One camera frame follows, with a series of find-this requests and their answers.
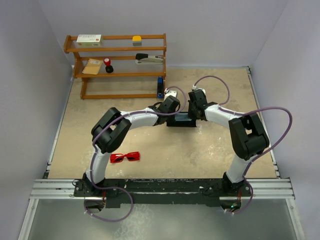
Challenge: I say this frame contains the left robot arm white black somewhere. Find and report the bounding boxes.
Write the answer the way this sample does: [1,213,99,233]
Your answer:
[82,96,180,196]

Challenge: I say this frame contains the blue cleaning cloth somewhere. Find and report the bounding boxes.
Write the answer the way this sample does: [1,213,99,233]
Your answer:
[174,113,190,122]

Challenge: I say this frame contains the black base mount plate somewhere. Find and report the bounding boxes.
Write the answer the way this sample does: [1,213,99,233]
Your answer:
[74,175,252,208]

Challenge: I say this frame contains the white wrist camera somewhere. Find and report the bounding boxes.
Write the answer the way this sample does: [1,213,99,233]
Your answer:
[191,85,206,94]
[163,88,178,100]

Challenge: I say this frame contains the brown spiral notebook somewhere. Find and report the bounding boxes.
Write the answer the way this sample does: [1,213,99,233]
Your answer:
[82,58,103,75]

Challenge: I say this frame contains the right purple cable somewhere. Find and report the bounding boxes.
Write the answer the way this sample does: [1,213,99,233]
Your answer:
[192,75,293,216]

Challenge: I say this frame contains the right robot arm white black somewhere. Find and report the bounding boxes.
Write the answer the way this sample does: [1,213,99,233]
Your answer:
[188,89,270,196]

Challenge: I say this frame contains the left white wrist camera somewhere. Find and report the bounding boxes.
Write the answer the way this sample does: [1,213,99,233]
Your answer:
[163,88,178,100]

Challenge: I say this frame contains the white green box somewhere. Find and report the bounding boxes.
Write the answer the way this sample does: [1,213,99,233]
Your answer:
[76,34,102,48]

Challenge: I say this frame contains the black glasses case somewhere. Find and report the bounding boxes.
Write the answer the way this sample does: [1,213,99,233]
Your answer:
[166,112,197,128]

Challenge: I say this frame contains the purple cable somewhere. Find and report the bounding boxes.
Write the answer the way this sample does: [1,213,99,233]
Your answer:
[192,75,293,216]
[83,86,187,222]

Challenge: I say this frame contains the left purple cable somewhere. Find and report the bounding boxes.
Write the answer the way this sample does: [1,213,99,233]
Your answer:
[83,86,187,222]

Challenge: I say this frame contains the red black stamp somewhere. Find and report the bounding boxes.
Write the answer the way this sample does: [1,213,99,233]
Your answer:
[103,58,114,74]

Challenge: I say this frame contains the black white stapler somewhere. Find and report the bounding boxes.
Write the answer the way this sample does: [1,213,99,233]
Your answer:
[135,53,164,65]

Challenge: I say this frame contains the blue black stapler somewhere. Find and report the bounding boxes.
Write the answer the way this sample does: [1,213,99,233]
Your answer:
[156,76,164,99]

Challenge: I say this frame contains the aluminium frame rail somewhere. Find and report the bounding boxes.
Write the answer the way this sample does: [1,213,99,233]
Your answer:
[29,66,296,201]

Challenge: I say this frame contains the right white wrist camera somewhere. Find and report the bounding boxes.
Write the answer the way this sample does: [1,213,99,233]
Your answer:
[191,85,206,94]

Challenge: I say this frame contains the red sunglasses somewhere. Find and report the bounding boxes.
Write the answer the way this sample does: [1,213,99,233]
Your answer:
[110,151,141,164]

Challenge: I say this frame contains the wooden three-tier shelf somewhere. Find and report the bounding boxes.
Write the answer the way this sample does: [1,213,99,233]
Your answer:
[63,34,167,100]

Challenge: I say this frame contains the yellow grey eraser block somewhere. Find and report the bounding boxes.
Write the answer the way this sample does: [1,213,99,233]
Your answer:
[132,35,142,47]

